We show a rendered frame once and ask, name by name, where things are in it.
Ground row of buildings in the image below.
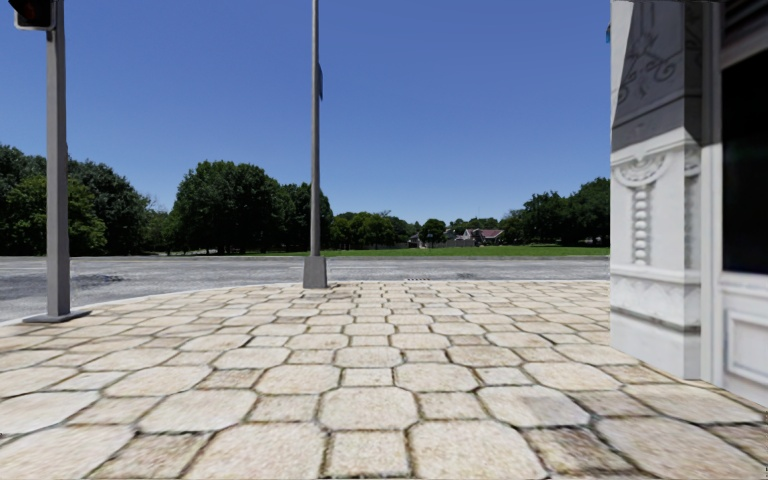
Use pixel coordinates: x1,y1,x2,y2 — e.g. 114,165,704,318
407,227,506,250

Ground trees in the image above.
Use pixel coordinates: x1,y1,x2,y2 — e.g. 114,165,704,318
0,143,611,257

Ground white stone building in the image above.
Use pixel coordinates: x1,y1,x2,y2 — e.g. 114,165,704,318
604,0,768,408

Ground traffic light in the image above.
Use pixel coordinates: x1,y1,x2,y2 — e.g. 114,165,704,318
7,0,92,325

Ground sign on a post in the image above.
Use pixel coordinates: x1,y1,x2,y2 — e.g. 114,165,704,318
302,0,329,290

